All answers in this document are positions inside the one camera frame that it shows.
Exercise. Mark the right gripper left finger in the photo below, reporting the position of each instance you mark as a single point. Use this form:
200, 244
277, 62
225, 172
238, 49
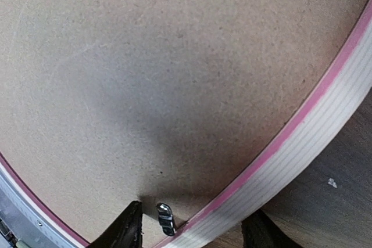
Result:
125, 231

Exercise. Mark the aluminium front rail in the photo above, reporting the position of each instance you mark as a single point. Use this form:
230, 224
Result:
27, 222

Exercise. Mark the brown backing board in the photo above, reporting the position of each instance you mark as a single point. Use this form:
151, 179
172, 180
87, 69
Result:
292, 41

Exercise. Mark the metal frame retaining clip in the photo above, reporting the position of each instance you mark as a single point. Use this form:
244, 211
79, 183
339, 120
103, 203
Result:
166, 219

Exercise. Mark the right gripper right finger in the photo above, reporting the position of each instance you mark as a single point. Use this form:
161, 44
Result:
259, 231

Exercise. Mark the wooden picture frame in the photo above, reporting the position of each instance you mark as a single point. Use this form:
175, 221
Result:
290, 149

